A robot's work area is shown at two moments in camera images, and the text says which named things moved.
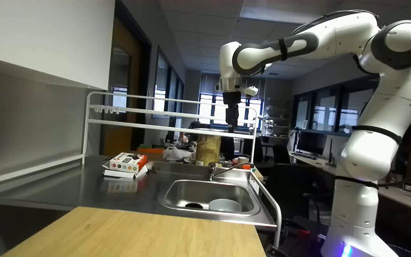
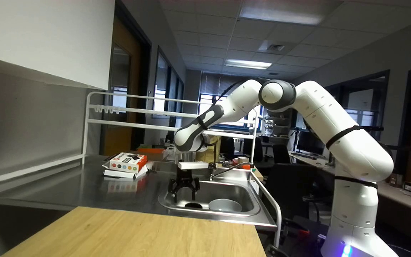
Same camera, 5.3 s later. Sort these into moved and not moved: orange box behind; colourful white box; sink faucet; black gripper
Moved: black gripper
Not moved: orange box behind; sink faucet; colourful white box
